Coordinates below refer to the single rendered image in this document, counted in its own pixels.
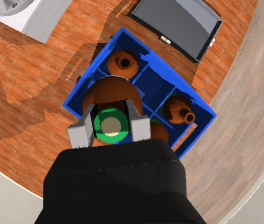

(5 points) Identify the blue plastic crate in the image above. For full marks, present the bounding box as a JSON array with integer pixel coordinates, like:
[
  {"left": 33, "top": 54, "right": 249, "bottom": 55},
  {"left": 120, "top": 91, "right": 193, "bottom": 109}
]
[{"left": 62, "top": 26, "right": 217, "bottom": 160}]

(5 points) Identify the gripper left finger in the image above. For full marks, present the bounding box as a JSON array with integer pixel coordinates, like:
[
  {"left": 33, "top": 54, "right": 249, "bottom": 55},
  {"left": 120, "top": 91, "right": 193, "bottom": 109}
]
[{"left": 67, "top": 104, "right": 98, "bottom": 149}]

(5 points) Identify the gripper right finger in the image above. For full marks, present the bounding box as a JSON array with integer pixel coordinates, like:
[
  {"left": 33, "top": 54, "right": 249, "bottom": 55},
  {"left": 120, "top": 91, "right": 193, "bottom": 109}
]
[{"left": 124, "top": 99, "right": 151, "bottom": 142}]

